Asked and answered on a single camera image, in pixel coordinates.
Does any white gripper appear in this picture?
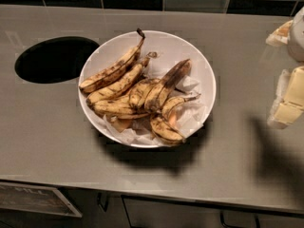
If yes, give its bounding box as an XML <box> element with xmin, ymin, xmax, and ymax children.
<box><xmin>266</xmin><ymin>7</ymin><xmax>304</xmax><ymax>129</ymax></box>

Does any dark-tipped brown banana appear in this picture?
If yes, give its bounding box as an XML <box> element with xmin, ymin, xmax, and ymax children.
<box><xmin>144</xmin><ymin>59</ymin><xmax>191</xmax><ymax>112</ymax></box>

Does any white ceramic bowl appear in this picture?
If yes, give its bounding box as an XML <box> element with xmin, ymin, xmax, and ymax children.
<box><xmin>79</xmin><ymin>30</ymin><xmax>217</xmax><ymax>143</ymax></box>

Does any curved banana bottom right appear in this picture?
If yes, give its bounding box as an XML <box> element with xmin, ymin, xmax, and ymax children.
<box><xmin>150</xmin><ymin>94</ymin><xmax>200</xmax><ymax>145</ymax></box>

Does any short spotted banana middle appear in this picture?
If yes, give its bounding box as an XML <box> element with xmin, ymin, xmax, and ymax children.
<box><xmin>129</xmin><ymin>78</ymin><xmax>160</xmax><ymax>109</ymax></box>

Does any bottom left spotted banana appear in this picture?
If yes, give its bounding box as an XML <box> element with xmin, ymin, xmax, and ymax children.
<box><xmin>92</xmin><ymin>95</ymin><xmax>149</xmax><ymax>119</ymax></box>

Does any long spotted banana top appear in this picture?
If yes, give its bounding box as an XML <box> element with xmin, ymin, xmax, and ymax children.
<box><xmin>79</xmin><ymin>28</ymin><xmax>145</xmax><ymax>94</ymax></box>

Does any white paper napkin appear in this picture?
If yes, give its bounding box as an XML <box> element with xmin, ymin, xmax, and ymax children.
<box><xmin>104</xmin><ymin>76</ymin><xmax>206</xmax><ymax>148</ymax></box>

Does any orange fruit piece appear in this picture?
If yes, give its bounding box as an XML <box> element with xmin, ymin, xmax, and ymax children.
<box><xmin>109</xmin><ymin>117</ymin><xmax>132</xmax><ymax>132</ymax></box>

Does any dark round counter hole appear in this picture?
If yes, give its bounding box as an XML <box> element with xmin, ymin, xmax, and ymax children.
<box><xmin>14</xmin><ymin>36</ymin><xmax>99</xmax><ymax>84</ymax></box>

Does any framed label sign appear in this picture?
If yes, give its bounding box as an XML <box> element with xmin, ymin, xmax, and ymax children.
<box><xmin>0</xmin><ymin>181</ymin><xmax>82</xmax><ymax>218</ymax></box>

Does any black drawer handle right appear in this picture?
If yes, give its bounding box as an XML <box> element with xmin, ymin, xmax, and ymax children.
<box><xmin>219</xmin><ymin>211</ymin><xmax>261</xmax><ymax>228</ymax></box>

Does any black drawer handle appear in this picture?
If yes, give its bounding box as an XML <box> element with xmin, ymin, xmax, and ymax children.
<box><xmin>97</xmin><ymin>192</ymin><xmax>109</xmax><ymax>212</ymax></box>
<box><xmin>219</xmin><ymin>211</ymin><xmax>261</xmax><ymax>228</ymax></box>

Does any black drawer handle left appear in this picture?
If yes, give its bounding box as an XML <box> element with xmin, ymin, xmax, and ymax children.
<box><xmin>97</xmin><ymin>192</ymin><xmax>109</xmax><ymax>212</ymax></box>

